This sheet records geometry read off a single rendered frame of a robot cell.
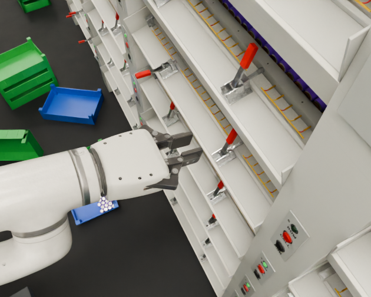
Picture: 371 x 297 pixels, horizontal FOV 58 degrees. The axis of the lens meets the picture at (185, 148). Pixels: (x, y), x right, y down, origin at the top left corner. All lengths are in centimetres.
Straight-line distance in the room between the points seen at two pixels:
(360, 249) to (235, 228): 42
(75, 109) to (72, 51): 50
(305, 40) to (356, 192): 14
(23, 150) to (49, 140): 14
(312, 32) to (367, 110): 9
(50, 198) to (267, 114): 32
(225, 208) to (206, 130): 22
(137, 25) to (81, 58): 142
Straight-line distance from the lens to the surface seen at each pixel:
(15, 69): 215
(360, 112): 29
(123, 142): 52
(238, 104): 51
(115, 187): 49
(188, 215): 123
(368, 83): 28
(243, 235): 81
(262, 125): 49
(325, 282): 61
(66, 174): 47
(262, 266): 67
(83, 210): 166
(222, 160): 66
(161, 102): 100
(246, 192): 64
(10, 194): 47
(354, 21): 35
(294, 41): 33
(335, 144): 33
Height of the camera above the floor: 150
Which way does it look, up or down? 57 degrees down
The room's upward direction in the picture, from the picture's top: straight up
